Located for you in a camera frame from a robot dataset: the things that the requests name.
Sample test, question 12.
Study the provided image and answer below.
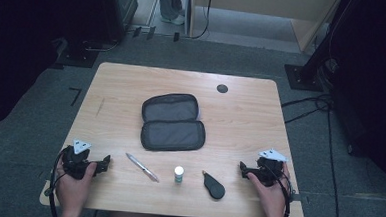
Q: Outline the left hand-held gripper cable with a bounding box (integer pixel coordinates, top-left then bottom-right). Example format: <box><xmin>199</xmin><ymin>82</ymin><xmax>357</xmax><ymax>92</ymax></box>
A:
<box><xmin>47</xmin><ymin>146</ymin><xmax>69</xmax><ymax>217</ymax></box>

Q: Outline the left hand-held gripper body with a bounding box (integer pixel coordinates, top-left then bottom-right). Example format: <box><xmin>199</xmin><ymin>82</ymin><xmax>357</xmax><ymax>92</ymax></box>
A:
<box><xmin>60</xmin><ymin>138</ymin><xmax>97</xmax><ymax>181</ymax></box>

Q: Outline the black zip pencil pouch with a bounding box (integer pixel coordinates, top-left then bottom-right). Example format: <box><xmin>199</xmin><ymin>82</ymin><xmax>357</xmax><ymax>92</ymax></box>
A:
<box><xmin>139</xmin><ymin>91</ymin><xmax>209</xmax><ymax>154</ymax></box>

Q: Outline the hand-held gripper cable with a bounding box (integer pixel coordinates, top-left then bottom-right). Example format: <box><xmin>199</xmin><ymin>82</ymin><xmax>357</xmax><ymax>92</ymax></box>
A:
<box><xmin>264</xmin><ymin>164</ymin><xmax>295</xmax><ymax>217</ymax></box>
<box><xmin>47</xmin><ymin>146</ymin><xmax>69</xmax><ymax>217</ymax></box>

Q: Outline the black oval correction tape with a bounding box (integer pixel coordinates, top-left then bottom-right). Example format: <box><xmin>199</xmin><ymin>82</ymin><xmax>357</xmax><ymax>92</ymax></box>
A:
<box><xmin>200</xmin><ymin>170</ymin><xmax>228</xmax><ymax>201</ymax></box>

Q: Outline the black floor cable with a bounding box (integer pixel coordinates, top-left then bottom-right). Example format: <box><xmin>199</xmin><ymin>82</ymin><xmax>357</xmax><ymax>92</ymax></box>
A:
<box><xmin>279</xmin><ymin>92</ymin><xmax>334</xmax><ymax>128</ymax></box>
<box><xmin>320</xmin><ymin>106</ymin><xmax>348</xmax><ymax>217</ymax></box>

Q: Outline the dark cabinet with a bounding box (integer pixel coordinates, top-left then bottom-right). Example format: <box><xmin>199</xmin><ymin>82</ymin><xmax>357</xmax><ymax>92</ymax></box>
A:
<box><xmin>95</xmin><ymin>0</ymin><xmax>140</xmax><ymax>43</ymax></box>

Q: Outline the person's right hand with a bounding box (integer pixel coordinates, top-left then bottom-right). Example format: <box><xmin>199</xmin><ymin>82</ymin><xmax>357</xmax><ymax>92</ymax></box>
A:
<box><xmin>244</xmin><ymin>160</ymin><xmax>292</xmax><ymax>217</ymax></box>

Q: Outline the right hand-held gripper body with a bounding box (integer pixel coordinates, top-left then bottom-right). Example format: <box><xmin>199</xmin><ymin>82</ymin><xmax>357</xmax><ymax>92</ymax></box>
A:
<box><xmin>256</xmin><ymin>147</ymin><xmax>289</xmax><ymax>188</ymax></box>

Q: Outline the black stand with base plate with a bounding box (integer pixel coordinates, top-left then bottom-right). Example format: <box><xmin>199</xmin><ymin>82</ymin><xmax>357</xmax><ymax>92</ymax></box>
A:
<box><xmin>282</xmin><ymin>0</ymin><xmax>346</xmax><ymax>94</ymax></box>
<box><xmin>51</xmin><ymin>35</ymin><xmax>121</xmax><ymax>71</ymax></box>

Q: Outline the right hand-held gripper cable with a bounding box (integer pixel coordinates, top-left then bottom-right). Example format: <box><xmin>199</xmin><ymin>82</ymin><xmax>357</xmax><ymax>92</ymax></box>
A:
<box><xmin>264</xmin><ymin>164</ymin><xmax>295</xmax><ymax>217</ymax></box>

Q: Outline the dark curtain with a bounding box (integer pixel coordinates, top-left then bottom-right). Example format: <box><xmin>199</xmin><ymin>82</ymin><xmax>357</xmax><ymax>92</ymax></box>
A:
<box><xmin>322</xmin><ymin>0</ymin><xmax>386</xmax><ymax>203</ymax></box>
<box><xmin>0</xmin><ymin>0</ymin><xmax>103</xmax><ymax>140</ymax></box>

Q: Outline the light wooden partition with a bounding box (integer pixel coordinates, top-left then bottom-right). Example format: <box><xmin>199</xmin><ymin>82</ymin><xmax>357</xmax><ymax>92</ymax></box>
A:
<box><xmin>186</xmin><ymin>0</ymin><xmax>342</xmax><ymax>54</ymax></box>

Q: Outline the silver pen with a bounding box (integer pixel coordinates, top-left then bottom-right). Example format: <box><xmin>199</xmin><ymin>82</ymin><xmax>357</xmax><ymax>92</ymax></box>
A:
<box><xmin>124</xmin><ymin>152</ymin><xmax>162</xmax><ymax>184</ymax></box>

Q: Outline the black hanging cable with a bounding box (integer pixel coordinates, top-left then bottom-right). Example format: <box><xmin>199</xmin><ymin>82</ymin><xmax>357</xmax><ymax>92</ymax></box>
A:
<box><xmin>189</xmin><ymin>0</ymin><xmax>214</xmax><ymax>41</ymax></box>

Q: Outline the small white-capped bottle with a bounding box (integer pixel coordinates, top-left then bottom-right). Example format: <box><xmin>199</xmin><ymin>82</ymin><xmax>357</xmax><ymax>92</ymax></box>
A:
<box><xmin>173</xmin><ymin>165</ymin><xmax>186</xmax><ymax>184</ymax></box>

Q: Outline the person's left hand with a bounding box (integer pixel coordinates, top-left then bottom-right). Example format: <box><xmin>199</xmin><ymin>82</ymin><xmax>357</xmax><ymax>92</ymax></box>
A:
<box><xmin>53</xmin><ymin>160</ymin><xmax>98</xmax><ymax>215</ymax></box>

